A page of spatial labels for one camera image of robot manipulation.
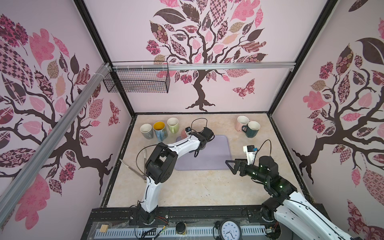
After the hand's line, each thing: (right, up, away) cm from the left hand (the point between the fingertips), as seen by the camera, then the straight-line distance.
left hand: (193, 146), depth 96 cm
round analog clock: (+18, -35, -27) cm, 48 cm away
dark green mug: (+39, +11, +2) cm, 41 cm away
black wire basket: (-27, +45, -1) cm, 53 cm away
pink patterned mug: (+36, +17, +10) cm, 41 cm away
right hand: (+20, -4, -22) cm, 29 cm away
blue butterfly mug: (-22, +10, +2) cm, 25 cm away
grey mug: (-32, +11, +5) cm, 34 cm away
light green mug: (-14, +14, +5) cm, 20 cm away
